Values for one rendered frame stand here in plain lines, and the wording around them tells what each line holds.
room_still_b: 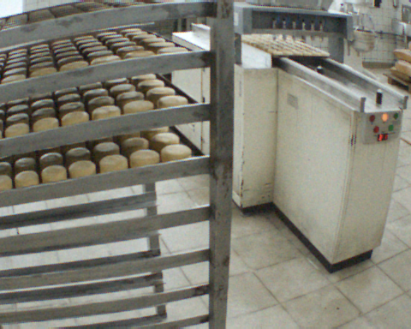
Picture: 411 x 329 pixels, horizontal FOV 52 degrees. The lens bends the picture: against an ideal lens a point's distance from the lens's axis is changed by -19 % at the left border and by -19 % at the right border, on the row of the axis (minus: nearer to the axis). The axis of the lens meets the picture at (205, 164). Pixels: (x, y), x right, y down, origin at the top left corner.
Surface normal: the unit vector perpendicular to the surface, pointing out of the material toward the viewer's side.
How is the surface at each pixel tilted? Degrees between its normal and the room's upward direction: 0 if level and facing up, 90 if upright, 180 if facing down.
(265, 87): 90
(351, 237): 90
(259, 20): 90
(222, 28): 90
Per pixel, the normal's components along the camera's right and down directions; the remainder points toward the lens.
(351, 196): 0.33, 0.39
